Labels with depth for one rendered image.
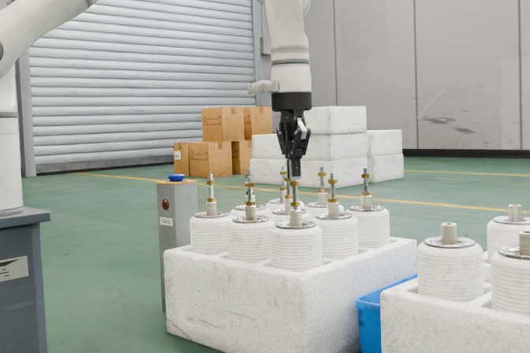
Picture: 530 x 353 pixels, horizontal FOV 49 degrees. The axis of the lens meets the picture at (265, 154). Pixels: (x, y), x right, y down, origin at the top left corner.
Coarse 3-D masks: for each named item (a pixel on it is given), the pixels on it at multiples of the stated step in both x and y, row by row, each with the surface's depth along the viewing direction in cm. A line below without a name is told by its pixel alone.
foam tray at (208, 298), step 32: (192, 256) 120; (224, 256) 120; (352, 256) 114; (384, 256) 118; (416, 256) 128; (192, 288) 120; (224, 288) 113; (256, 288) 107; (288, 288) 102; (320, 288) 103; (352, 288) 110; (192, 320) 122; (224, 320) 114; (256, 320) 108; (288, 320) 102; (320, 320) 103; (352, 320) 110; (256, 352) 108; (288, 352) 103; (320, 352) 103; (352, 352) 110
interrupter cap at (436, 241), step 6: (426, 240) 90; (432, 240) 91; (438, 240) 91; (462, 240) 90; (468, 240) 90; (474, 240) 89; (432, 246) 88; (438, 246) 87; (444, 246) 86; (450, 246) 86; (456, 246) 86; (462, 246) 86; (468, 246) 86
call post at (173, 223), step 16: (160, 192) 139; (176, 192) 136; (192, 192) 140; (160, 208) 140; (176, 208) 136; (192, 208) 140; (160, 224) 140; (176, 224) 136; (160, 240) 141; (176, 240) 136; (160, 256) 141; (160, 272) 142
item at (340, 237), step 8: (320, 224) 115; (328, 224) 114; (336, 224) 114; (344, 224) 114; (352, 224) 115; (328, 232) 114; (336, 232) 114; (344, 232) 114; (352, 232) 115; (328, 240) 114; (336, 240) 114; (344, 240) 114; (352, 240) 115; (328, 248) 114; (336, 248) 114; (344, 248) 114; (352, 248) 115; (328, 256) 114; (336, 256) 114; (344, 256) 114
